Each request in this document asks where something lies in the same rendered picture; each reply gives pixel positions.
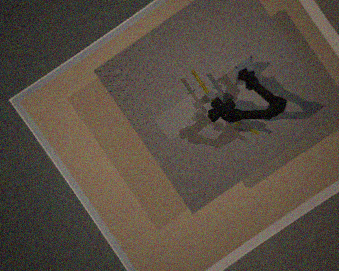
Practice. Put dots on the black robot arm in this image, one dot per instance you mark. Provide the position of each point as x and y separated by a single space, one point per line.
277 103

